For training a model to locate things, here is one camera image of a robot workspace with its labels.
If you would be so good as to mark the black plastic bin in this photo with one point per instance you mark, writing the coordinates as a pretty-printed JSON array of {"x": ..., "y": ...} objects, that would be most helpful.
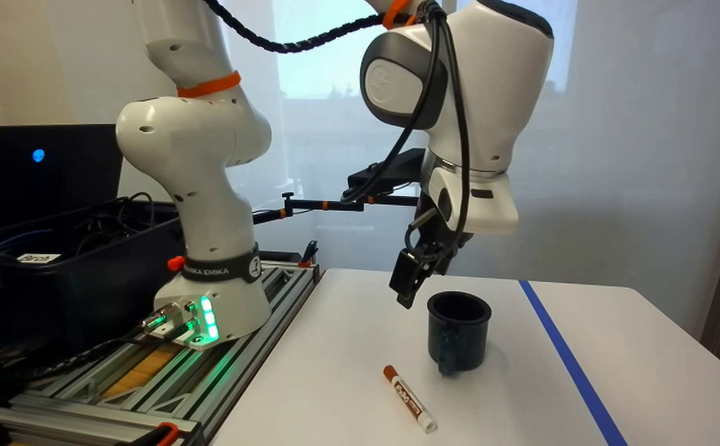
[{"x": 75, "y": 291}]

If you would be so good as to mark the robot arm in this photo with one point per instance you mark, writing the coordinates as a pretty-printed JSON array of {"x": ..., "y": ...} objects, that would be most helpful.
[{"x": 211, "y": 186}]

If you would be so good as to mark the black cup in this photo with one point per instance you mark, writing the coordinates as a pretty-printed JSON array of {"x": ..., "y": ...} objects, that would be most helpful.
[{"x": 459, "y": 347}]

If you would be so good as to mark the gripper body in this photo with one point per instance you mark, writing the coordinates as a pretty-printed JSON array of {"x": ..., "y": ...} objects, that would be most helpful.
[{"x": 443, "y": 241}]

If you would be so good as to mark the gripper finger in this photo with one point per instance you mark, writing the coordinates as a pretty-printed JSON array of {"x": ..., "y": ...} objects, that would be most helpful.
[{"x": 408, "y": 277}]

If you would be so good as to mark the blue tape strip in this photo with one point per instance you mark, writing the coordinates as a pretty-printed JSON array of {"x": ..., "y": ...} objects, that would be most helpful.
[{"x": 573, "y": 365}]

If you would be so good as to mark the brown marker with white barrel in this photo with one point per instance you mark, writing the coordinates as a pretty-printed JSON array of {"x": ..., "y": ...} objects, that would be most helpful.
[{"x": 410, "y": 400}]

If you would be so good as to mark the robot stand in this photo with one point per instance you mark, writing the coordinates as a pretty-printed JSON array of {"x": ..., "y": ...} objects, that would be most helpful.
[{"x": 149, "y": 396}]

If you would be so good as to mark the window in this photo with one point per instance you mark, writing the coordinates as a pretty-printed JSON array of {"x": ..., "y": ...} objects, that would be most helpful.
[{"x": 329, "y": 49}]

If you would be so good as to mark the camera on mount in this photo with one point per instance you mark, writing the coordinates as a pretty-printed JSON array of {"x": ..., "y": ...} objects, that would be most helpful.
[{"x": 390, "y": 172}]

